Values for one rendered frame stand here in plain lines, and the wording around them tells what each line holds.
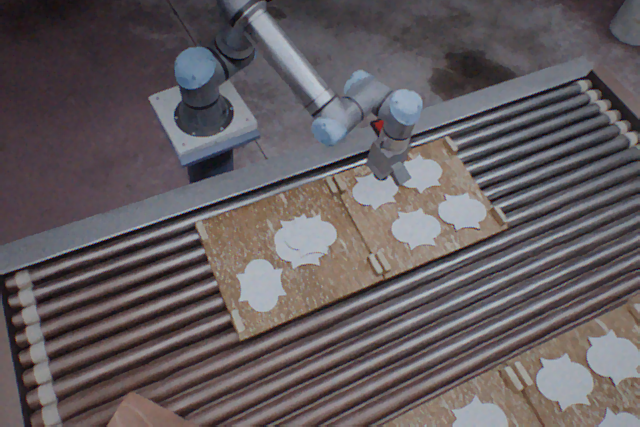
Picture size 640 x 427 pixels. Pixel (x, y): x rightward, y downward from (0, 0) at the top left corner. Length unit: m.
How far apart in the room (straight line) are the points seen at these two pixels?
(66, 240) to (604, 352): 1.42
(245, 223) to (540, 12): 2.94
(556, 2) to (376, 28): 1.29
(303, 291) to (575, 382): 0.70
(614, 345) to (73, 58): 2.84
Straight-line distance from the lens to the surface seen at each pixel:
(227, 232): 1.50
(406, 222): 1.56
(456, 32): 3.63
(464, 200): 1.65
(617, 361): 1.63
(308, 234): 1.47
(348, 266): 1.47
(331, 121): 1.23
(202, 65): 1.60
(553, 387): 1.53
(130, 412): 1.27
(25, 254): 1.61
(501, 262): 1.63
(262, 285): 1.42
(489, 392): 1.47
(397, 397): 1.41
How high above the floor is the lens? 2.27
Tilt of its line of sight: 57 degrees down
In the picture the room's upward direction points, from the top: 10 degrees clockwise
